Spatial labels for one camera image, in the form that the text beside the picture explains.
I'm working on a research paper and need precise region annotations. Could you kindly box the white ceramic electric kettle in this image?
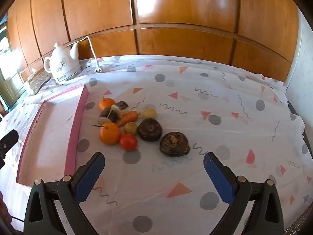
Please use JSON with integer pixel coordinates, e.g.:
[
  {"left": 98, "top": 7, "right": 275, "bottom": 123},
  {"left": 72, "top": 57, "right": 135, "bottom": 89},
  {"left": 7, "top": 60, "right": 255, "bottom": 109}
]
[{"left": 43, "top": 42, "right": 81, "bottom": 86}]

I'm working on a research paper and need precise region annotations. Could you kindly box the dark brown round fruit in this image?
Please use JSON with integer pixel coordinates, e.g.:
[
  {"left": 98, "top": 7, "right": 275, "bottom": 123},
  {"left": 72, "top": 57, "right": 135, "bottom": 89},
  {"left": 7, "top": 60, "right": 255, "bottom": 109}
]
[
  {"left": 137, "top": 118, "right": 163, "bottom": 142},
  {"left": 160, "top": 132, "right": 191, "bottom": 157}
]

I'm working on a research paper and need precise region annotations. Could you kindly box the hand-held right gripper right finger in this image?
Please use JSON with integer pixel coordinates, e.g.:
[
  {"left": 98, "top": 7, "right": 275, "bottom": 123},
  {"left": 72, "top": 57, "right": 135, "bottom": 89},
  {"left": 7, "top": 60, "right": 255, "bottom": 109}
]
[{"left": 203, "top": 152, "right": 285, "bottom": 235}]

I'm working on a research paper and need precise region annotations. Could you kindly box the wicker chair seat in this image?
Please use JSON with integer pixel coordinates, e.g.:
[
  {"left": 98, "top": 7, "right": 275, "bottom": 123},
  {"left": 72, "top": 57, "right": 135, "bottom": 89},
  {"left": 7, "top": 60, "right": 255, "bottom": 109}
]
[{"left": 285, "top": 211, "right": 313, "bottom": 235}]

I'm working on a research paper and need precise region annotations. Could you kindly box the white power cord with plug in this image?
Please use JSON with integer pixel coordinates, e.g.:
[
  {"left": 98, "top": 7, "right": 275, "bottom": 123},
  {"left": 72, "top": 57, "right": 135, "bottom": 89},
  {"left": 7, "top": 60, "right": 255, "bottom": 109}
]
[{"left": 67, "top": 36, "right": 103, "bottom": 74}]

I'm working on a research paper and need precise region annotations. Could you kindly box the glass-fronted wooden cabinet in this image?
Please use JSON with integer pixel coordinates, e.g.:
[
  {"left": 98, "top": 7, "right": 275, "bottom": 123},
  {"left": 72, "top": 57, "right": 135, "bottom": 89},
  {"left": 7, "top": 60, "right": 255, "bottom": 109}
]
[{"left": 0, "top": 17, "right": 26, "bottom": 110}]

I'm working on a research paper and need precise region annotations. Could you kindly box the pink shallow tray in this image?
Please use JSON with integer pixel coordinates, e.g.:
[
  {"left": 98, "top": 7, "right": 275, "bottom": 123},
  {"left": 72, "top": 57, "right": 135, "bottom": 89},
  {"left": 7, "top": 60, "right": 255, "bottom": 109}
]
[{"left": 16, "top": 84, "right": 89, "bottom": 185}]

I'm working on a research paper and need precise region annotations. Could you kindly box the small orange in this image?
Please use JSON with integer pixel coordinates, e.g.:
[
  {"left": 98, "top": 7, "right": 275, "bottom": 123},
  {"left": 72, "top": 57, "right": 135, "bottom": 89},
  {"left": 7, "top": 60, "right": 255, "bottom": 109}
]
[{"left": 98, "top": 97, "right": 116, "bottom": 111}]

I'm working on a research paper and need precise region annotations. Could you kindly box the woven tissue box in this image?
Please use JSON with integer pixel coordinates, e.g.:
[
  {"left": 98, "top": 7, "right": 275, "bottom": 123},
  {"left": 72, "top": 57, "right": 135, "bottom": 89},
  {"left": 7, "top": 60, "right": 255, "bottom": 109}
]
[{"left": 24, "top": 69, "right": 51, "bottom": 95}]

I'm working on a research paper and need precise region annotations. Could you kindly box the pale yellow round fruit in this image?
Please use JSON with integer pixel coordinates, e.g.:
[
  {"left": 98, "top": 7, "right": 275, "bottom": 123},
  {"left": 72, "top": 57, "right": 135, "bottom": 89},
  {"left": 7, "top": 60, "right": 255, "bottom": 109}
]
[{"left": 143, "top": 108, "right": 157, "bottom": 119}]

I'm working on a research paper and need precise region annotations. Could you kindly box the large orange with stem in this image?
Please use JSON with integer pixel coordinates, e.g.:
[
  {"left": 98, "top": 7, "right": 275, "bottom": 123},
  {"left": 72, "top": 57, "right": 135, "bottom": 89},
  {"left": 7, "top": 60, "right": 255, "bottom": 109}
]
[{"left": 91, "top": 122, "right": 122, "bottom": 145}]

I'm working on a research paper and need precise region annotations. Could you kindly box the red tomato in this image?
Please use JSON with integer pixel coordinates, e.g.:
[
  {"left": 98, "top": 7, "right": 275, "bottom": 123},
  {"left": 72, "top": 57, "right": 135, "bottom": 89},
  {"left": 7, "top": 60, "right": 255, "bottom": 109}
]
[{"left": 119, "top": 134, "right": 138, "bottom": 151}]

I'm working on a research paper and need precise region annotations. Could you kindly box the orange carrot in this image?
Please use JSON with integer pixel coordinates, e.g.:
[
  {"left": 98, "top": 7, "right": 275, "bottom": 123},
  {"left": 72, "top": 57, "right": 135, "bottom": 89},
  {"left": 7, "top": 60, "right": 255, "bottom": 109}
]
[{"left": 116, "top": 111, "right": 142, "bottom": 127}]

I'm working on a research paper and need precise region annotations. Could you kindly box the wooden panelled cabinet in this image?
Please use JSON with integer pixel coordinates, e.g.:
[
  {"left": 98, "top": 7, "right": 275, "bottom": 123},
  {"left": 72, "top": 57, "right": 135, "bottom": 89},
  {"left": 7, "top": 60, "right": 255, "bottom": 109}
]
[{"left": 5, "top": 0, "right": 300, "bottom": 89}]

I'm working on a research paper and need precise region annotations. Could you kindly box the small yellow-green round fruit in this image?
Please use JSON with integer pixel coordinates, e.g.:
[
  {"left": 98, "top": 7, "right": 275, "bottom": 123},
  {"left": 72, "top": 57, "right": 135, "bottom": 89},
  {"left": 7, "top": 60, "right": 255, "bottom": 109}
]
[{"left": 124, "top": 122, "right": 138, "bottom": 135}]

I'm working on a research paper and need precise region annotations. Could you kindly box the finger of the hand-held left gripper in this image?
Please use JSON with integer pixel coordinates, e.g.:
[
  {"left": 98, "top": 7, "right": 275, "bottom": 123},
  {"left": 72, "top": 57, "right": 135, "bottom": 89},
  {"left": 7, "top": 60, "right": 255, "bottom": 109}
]
[{"left": 0, "top": 130, "right": 19, "bottom": 169}]

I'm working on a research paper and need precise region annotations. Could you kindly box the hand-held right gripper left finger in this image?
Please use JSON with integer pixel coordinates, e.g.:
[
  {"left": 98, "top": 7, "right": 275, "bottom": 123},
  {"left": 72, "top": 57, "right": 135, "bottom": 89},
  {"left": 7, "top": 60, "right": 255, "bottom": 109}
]
[{"left": 24, "top": 152, "right": 106, "bottom": 235}]

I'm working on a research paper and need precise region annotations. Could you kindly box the white patterned tablecloth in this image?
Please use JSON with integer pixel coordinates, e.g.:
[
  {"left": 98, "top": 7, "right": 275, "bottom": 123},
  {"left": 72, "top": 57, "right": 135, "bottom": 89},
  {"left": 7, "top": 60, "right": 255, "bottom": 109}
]
[{"left": 0, "top": 55, "right": 313, "bottom": 235}]

